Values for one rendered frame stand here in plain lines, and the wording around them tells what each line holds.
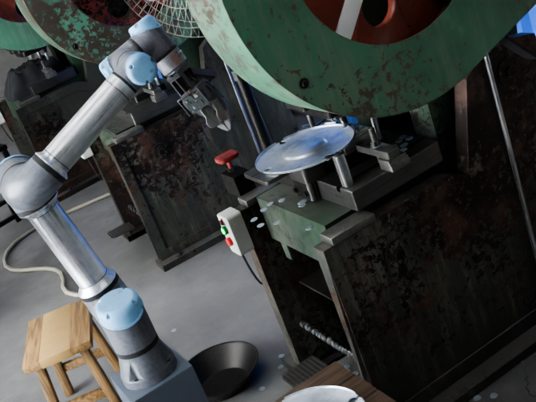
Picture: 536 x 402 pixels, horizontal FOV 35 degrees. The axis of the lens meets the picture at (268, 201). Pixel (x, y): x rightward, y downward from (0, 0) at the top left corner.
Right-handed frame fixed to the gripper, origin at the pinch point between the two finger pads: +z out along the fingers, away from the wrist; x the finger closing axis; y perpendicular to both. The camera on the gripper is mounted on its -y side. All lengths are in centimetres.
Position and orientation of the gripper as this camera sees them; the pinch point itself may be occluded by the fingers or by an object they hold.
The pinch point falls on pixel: (226, 124)
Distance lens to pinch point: 229.4
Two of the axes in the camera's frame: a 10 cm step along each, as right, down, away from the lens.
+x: 7.6, -4.8, -4.4
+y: -2.1, 4.6, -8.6
